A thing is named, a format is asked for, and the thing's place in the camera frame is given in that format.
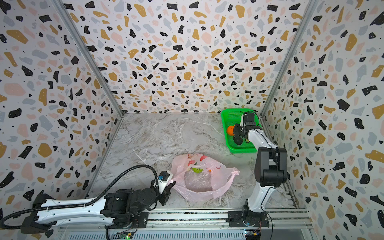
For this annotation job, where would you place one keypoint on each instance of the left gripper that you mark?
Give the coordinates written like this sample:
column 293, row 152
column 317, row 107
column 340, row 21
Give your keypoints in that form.
column 166, row 193

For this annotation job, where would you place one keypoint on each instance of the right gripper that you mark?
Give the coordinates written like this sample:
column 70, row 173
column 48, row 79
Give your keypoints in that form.
column 236, row 129

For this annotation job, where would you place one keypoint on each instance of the orange tangerine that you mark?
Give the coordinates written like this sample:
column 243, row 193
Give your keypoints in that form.
column 230, row 130

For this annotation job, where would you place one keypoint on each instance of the dark avocado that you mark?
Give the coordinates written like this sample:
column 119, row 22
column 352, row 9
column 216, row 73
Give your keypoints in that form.
column 238, row 140

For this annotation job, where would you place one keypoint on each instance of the pink plastic bag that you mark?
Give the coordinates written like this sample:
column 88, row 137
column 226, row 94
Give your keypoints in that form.
column 212, row 183

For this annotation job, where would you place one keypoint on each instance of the green lime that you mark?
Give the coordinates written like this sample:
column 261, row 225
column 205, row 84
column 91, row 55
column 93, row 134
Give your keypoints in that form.
column 197, row 170

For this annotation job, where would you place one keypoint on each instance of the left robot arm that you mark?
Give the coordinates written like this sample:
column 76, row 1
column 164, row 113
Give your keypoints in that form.
column 122, row 209

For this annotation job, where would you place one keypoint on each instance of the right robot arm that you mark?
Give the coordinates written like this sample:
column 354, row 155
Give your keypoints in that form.
column 270, row 167

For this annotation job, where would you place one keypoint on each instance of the green plastic basket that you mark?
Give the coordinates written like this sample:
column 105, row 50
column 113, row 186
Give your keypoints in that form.
column 230, row 117

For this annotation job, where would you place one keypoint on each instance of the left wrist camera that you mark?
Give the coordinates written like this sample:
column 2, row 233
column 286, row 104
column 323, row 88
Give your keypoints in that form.
column 164, row 178

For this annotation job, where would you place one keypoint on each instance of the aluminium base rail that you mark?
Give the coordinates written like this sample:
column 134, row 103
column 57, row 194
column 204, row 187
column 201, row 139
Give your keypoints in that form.
column 202, row 224

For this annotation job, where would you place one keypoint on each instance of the right corner aluminium post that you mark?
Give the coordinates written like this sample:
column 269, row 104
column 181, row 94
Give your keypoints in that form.
column 290, row 54

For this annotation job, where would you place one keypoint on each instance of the corner aluminium post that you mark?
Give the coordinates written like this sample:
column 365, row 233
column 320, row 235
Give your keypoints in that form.
column 290, row 54
column 65, row 16

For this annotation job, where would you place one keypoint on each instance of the left corner aluminium post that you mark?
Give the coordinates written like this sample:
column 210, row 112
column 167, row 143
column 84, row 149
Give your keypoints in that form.
column 65, row 16

